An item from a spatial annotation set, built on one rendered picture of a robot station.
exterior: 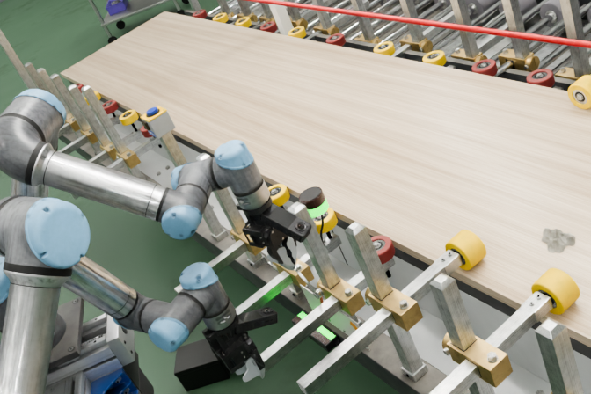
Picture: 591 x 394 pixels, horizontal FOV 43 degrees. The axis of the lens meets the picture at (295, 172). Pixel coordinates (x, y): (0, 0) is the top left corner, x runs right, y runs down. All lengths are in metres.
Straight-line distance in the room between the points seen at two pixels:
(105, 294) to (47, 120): 0.40
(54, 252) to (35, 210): 0.08
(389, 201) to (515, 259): 0.45
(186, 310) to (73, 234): 0.36
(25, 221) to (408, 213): 1.04
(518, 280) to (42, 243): 1.00
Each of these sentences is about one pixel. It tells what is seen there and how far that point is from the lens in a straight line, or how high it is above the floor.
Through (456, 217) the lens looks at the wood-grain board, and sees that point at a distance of 1.92.
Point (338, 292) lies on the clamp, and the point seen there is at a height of 0.87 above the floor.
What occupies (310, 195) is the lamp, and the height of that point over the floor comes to 1.13.
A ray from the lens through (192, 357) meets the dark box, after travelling 3.15.
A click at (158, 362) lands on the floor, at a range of 3.43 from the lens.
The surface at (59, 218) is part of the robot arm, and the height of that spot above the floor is 1.52.
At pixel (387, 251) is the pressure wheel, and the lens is 1.89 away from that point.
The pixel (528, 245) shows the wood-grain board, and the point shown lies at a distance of 1.79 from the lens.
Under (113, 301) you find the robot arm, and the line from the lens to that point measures 1.63.
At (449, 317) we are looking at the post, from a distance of 1.45.
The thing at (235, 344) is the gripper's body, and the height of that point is 0.96.
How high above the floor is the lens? 2.07
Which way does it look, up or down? 30 degrees down
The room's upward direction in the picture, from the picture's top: 24 degrees counter-clockwise
